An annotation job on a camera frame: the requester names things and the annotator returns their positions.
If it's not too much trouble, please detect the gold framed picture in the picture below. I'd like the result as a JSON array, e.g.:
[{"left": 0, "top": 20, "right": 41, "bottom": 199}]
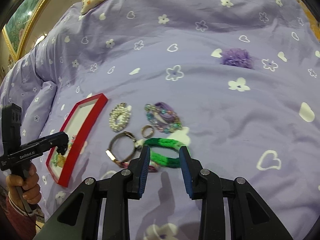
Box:
[{"left": 2, "top": 0, "right": 63, "bottom": 61}]

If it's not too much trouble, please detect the person's left forearm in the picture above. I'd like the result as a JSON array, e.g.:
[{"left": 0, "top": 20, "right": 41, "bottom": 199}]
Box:
[{"left": 0, "top": 187, "right": 38, "bottom": 240}]

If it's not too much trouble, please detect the purple fabric hair tie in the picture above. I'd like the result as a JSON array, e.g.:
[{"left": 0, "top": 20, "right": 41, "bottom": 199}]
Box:
[{"left": 154, "top": 101, "right": 179, "bottom": 125}]

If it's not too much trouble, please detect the person's left hand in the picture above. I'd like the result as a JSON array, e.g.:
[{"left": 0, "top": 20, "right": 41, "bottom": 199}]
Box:
[{"left": 6, "top": 164, "right": 41, "bottom": 200}]

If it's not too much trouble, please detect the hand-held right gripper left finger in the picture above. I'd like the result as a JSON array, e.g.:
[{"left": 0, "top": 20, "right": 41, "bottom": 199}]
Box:
[{"left": 32, "top": 145, "right": 152, "bottom": 240}]

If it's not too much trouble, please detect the blue beaded bracelet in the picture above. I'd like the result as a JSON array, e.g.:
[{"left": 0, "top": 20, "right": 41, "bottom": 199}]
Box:
[{"left": 144, "top": 103, "right": 183, "bottom": 134}]

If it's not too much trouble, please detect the colourful beaded bracelet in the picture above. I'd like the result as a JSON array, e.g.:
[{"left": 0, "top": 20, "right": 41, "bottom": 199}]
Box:
[{"left": 51, "top": 134, "right": 76, "bottom": 168}]

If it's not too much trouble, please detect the brown leather bracelet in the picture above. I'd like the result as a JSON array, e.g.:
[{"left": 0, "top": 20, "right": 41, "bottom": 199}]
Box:
[{"left": 107, "top": 131, "right": 141, "bottom": 167}]

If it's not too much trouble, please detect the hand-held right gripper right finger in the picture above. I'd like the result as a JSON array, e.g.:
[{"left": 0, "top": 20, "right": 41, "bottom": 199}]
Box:
[{"left": 179, "top": 146, "right": 294, "bottom": 240}]

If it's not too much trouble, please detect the green braided bracelet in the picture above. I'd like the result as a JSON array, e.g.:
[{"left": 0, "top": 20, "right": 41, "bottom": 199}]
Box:
[{"left": 143, "top": 137, "right": 191, "bottom": 169}]

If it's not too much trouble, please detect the purple fluffy scrunchie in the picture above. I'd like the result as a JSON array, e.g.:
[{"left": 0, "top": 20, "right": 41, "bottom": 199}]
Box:
[{"left": 219, "top": 48, "right": 255, "bottom": 70}]

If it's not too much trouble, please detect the purple flower print blanket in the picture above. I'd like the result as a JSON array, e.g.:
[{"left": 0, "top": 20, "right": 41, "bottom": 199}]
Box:
[{"left": 0, "top": 0, "right": 320, "bottom": 240}]

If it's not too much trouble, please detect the red jewelry box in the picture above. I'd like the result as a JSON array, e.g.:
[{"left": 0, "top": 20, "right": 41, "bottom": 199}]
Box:
[{"left": 46, "top": 93, "right": 109, "bottom": 188}]

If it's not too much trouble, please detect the white pearl bracelet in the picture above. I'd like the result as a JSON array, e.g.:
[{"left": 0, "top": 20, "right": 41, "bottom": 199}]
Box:
[{"left": 109, "top": 102, "right": 132, "bottom": 133}]

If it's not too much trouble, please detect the small metal ring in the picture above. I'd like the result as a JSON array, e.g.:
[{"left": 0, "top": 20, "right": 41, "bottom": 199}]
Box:
[{"left": 140, "top": 125, "right": 154, "bottom": 139}]

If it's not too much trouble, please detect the pink and white bracelet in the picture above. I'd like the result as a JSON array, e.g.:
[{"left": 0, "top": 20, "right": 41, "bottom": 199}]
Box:
[{"left": 121, "top": 160, "right": 161, "bottom": 173}]

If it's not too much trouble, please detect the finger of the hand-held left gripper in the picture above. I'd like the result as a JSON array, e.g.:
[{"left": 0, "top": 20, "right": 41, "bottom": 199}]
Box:
[
  {"left": 35, "top": 142, "right": 69, "bottom": 156},
  {"left": 21, "top": 131, "right": 69, "bottom": 148}
]

